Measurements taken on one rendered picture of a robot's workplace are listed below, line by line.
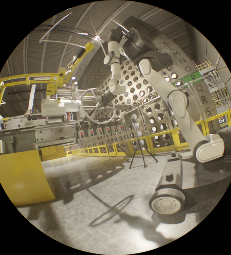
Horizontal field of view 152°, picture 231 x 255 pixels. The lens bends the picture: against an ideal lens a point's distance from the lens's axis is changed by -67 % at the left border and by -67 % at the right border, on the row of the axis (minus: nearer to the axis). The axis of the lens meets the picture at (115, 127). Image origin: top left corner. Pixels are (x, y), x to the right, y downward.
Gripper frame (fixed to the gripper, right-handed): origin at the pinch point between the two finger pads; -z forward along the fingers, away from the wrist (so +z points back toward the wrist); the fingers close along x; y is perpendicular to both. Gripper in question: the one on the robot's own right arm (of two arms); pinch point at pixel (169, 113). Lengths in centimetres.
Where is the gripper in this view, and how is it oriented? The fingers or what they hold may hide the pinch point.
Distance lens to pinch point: 86.1
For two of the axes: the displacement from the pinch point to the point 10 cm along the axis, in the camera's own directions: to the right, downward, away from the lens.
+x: -4.9, 0.3, 8.7
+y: -8.6, 1.7, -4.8
